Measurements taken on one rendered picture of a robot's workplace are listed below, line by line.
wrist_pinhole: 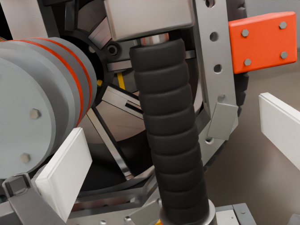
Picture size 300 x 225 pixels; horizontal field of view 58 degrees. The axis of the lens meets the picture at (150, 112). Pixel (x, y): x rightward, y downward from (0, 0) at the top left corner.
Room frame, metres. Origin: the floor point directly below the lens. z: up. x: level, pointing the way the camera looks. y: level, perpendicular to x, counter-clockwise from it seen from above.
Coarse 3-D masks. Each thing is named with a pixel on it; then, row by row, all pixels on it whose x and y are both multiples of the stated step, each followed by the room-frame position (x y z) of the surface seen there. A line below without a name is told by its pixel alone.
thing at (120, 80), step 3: (117, 75) 0.92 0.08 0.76; (120, 75) 0.92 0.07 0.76; (120, 78) 0.92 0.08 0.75; (99, 81) 0.92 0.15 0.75; (102, 81) 0.92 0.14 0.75; (120, 81) 0.92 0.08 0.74; (123, 81) 0.92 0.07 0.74; (99, 84) 0.92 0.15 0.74; (120, 84) 0.92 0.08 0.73; (123, 84) 0.92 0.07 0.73; (123, 87) 0.92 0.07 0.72
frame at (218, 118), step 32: (192, 0) 0.42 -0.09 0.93; (224, 0) 0.37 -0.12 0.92; (224, 32) 0.37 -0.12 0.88; (224, 64) 0.38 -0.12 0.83; (224, 96) 0.39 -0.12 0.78; (224, 128) 0.37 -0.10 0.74; (0, 192) 0.45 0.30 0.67; (128, 192) 0.44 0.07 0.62; (96, 224) 0.39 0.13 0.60; (128, 224) 0.39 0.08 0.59
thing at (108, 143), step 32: (64, 32) 0.50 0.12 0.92; (96, 32) 0.49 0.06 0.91; (192, 32) 0.48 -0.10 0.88; (96, 64) 0.54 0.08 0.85; (128, 64) 0.49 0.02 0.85; (192, 64) 0.53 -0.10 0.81; (96, 96) 0.52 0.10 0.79; (128, 96) 0.49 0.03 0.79; (192, 96) 0.49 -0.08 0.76; (96, 128) 0.50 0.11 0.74; (96, 160) 0.61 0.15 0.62; (128, 160) 0.56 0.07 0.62; (96, 192) 0.48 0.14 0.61
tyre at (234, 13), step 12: (228, 0) 0.46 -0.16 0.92; (240, 0) 0.46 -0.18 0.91; (228, 12) 0.46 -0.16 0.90; (240, 12) 0.45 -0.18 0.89; (240, 84) 0.45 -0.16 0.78; (240, 96) 0.46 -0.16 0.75; (240, 108) 0.46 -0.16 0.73; (216, 156) 0.47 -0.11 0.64; (204, 168) 0.46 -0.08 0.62; (144, 180) 0.48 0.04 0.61
